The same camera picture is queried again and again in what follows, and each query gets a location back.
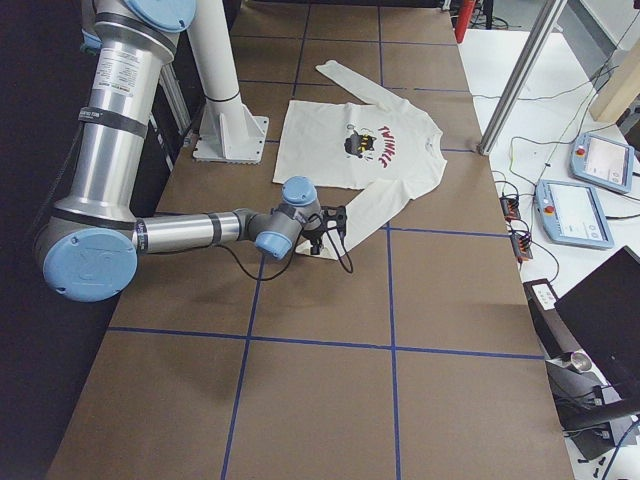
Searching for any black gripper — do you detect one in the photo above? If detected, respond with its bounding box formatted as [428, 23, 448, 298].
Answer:
[302, 219, 324, 254]

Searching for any cream long sleeve shirt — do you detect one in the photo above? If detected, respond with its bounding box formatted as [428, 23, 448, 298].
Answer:
[273, 60, 447, 249]

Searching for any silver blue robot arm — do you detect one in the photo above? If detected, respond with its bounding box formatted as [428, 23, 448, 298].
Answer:
[36, 1, 326, 302]

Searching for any far black orange connector box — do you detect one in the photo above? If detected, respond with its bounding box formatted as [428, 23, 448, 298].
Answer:
[500, 196, 521, 221]

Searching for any black orange connector box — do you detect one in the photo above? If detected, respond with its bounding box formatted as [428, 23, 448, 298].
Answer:
[500, 196, 521, 221]
[510, 231, 533, 263]

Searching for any near black orange connector box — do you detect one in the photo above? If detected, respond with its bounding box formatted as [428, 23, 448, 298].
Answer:
[510, 231, 533, 263]

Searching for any near teach pendant tablet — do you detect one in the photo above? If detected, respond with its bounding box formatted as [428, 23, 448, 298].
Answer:
[534, 180, 614, 250]

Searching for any teach pendant tablet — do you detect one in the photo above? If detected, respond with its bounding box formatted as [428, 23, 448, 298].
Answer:
[534, 180, 614, 250]
[570, 133, 635, 194]

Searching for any black box with white label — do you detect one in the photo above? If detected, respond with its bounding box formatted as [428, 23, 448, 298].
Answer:
[523, 279, 582, 359]

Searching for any red cylinder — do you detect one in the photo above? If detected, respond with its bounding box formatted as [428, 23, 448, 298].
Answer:
[454, 0, 476, 44]

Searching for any silver metal cup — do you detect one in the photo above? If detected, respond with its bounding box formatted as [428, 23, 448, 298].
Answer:
[559, 351, 593, 374]

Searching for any black monitor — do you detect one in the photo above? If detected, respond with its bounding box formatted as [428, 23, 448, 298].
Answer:
[556, 246, 639, 398]

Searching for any far teach pendant tablet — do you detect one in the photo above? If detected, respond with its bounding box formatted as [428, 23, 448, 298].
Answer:
[570, 133, 635, 194]

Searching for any wooden beam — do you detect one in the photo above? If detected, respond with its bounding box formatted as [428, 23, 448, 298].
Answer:
[590, 41, 640, 123]

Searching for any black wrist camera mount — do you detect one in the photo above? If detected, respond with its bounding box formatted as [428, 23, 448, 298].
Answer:
[321, 205, 347, 239]

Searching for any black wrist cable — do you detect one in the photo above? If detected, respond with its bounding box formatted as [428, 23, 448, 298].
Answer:
[219, 213, 355, 282]

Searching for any white camera pole with base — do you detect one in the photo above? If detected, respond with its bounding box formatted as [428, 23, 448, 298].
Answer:
[188, 0, 269, 164]

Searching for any aluminium frame post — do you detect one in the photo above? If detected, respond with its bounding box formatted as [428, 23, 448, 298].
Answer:
[477, 0, 567, 156]

